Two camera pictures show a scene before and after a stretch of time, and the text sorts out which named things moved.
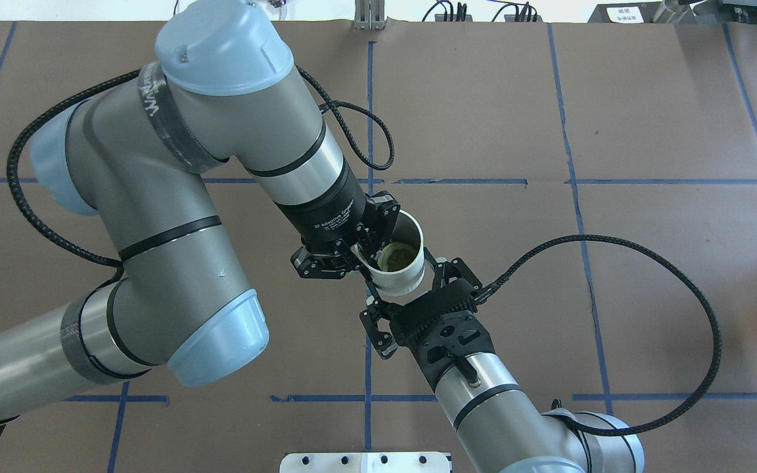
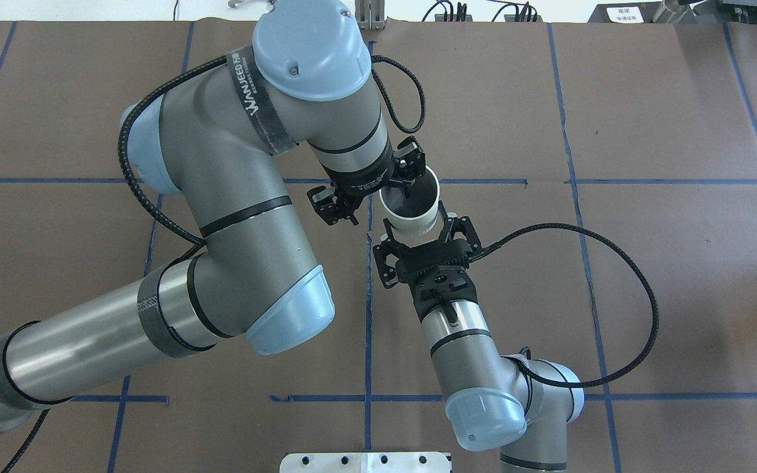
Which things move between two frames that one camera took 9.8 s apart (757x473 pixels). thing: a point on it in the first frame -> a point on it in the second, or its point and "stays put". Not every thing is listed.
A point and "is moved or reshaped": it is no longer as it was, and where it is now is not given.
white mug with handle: [407, 229] is moved or reshaped
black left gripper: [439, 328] -> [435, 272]
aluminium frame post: [369, 14] stays put
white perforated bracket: [365, 462] stays put
